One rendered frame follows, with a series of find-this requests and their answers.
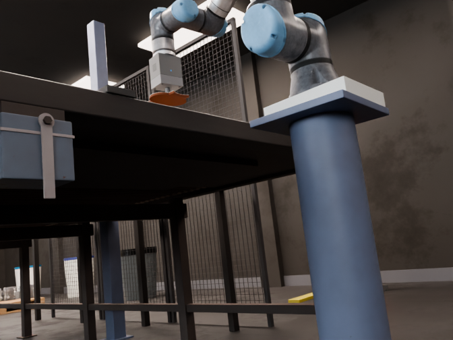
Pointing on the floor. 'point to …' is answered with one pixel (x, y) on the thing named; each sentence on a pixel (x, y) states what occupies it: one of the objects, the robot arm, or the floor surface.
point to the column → (336, 212)
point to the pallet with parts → (11, 297)
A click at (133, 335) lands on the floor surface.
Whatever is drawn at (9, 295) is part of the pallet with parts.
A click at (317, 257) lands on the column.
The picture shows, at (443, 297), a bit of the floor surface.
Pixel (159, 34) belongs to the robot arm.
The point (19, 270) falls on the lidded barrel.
